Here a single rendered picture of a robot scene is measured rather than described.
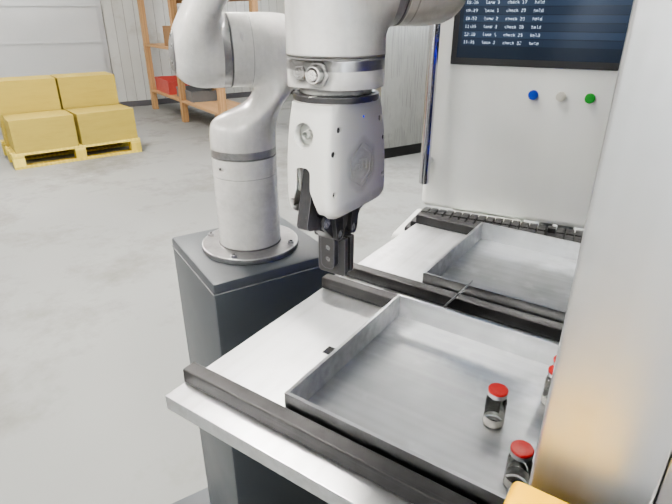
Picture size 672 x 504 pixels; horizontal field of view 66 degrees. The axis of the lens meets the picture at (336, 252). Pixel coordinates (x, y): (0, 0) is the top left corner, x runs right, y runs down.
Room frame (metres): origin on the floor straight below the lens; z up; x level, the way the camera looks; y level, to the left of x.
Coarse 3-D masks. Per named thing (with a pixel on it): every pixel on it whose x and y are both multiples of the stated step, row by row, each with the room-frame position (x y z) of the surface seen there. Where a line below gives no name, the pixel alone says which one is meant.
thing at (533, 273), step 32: (480, 224) 0.92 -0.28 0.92; (448, 256) 0.79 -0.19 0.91; (480, 256) 0.85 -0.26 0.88; (512, 256) 0.85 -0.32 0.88; (544, 256) 0.85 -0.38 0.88; (576, 256) 0.83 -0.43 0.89; (448, 288) 0.70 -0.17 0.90; (480, 288) 0.67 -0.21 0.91; (512, 288) 0.73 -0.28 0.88; (544, 288) 0.73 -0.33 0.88
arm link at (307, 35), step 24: (288, 0) 0.45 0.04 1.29; (312, 0) 0.43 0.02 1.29; (336, 0) 0.43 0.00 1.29; (360, 0) 0.43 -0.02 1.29; (384, 0) 0.45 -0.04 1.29; (408, 0) 0.46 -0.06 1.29; (288, 24) 0.45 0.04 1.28; (312, 24) 0.43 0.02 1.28; (336, 24) 0.43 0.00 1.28; (360, 24) 0.43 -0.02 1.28; (384, 24) 0.45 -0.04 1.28; (288, 48) 0.46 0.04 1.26; (312, 48) 0.43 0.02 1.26; (336, 48) 0.43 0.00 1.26; (360, 48) 0.43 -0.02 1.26; (384, 48) 0.46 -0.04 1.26
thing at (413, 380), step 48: (384, 336) 0.59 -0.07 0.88; (432, 336) 0.59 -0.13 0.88; (480, 336) 0.58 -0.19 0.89; (528, 336) 0.55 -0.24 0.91; (336, 384) 0.49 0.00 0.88; (384, 384) 0.49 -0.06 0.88; (432, 384) 0.49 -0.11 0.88; (480, 384) 0.49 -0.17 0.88; (528, 384) 0.49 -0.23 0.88; (336, 432) 0.40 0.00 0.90; (384, 432) 0.42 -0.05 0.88; (432, 432) 0.42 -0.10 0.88; (480, 432) 0.42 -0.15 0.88; (528, 432) 0.42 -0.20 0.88; (432, 480) 0.34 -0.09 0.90; (480, 480) 0.35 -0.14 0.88
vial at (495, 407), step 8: (488, 392) 0.43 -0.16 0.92; (488, 400) 0.43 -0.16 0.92; (496, 400) 0.42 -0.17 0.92; (504, 400) 0.43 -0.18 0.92; (488, 408) 0.43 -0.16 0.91; (496, 408) 0.42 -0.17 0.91; (504, 408) 0.42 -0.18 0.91; (488, 416) 0.42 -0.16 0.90; (496, 416) 0.42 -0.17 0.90; (504, 416) 0.42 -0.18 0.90; (488, 424) 0.42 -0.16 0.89; (496, 424) 0.42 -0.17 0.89
